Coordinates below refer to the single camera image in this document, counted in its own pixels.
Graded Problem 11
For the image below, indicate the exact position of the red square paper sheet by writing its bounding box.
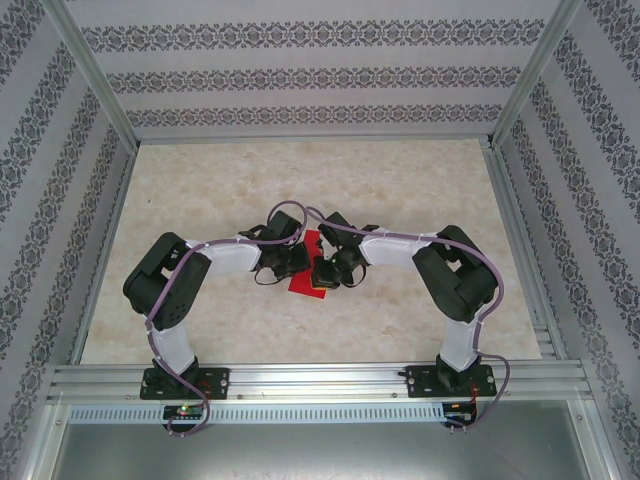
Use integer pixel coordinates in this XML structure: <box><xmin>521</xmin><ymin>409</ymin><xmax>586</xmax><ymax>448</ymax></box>
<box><xmin>288</xmin><ymin>229</ymin><xmax>331</xmax><ymax>301</ymax></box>

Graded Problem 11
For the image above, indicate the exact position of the grey sheet metal tray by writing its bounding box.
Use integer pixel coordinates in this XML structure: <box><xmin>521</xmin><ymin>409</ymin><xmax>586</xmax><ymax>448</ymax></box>
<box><xmin>29</xmin><ymin>402</ymin><xmax>621</xmax><ymax>480</ymax></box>

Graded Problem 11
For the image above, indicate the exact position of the right gripper thin black cable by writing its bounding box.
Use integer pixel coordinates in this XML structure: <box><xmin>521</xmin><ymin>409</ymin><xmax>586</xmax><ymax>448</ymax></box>
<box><xmin>343</xmin><ymin>263</ymin><xmax>370</xmax><ymax>290</ymax></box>

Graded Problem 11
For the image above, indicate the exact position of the gripper thin black cable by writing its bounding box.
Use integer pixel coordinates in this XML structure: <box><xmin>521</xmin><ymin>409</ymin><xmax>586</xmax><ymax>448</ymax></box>
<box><xmin>343</xmin><ymin>263</ymin><xmax>370</xmax><ymax>290</ymax></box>
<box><xmin>252</xmin><ymin>266</ymin><xmax>282</xmax><ymax>288</ymax></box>

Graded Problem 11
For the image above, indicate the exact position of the left gripper thin black cable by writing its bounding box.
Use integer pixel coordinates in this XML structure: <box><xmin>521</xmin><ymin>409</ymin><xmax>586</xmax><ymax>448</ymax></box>
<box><xmin>252</xmin><ymin>266</ymin><xmax>282</xmax><ymax>288</ymax></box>

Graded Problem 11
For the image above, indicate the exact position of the aluminium mounting rail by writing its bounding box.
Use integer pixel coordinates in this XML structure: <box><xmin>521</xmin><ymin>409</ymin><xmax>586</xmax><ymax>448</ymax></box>
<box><xmin>47</xmin><ymin>362</ymin><xmax>594</xmax><ymax>404</ymax></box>

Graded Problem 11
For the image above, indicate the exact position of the aluminium frame cross beam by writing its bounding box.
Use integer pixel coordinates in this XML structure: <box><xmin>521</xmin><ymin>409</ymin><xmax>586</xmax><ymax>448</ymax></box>
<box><xmin>133</xmin><ymin>132</ymin><xmax>495</xmax><ymax>147</ymax></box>

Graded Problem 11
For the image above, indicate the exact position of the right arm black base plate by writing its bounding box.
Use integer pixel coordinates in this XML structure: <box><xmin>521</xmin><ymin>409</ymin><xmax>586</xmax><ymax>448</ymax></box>
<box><xmin>407</xmin><ymin>364</ymin><xmax>499</xmax><ymax>400</ymax></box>

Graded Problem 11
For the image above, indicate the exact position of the slotted grey cable duct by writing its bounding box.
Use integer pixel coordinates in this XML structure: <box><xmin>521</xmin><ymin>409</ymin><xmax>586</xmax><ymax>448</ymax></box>
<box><xmin>67</xmin><ymin>403</ymin><xmax>446</xmax><ymax>422</ymax></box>

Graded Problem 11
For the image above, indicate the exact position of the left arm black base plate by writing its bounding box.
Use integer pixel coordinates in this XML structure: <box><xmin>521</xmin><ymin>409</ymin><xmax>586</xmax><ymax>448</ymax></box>
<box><xmin>139</xmin><ymin>367</ymin><xmax>231</xmax><ymax>401</ymax></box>

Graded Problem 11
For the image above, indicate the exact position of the aluminium table side rail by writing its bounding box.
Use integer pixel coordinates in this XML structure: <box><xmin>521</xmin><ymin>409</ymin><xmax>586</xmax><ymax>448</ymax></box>
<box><xmin>67</xmin><ymin>144</ymin><xmax>141</xmax><ymax>366</ymax></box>
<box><xmin>482</xmin><ymin>142</ymin><xmax>571</xmax><ymax>361</ymax></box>

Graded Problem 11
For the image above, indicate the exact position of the aluminium frame post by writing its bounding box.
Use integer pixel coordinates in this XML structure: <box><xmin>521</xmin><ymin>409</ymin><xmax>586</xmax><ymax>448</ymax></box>
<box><xmin>484</xmin><ymin>0</ymin><xmax>586</xmax><ymax>151</ymax></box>
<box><xmin>42</xmin><ymin>0</ymin><xmax>141</xmax><ymax>154</ymax></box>

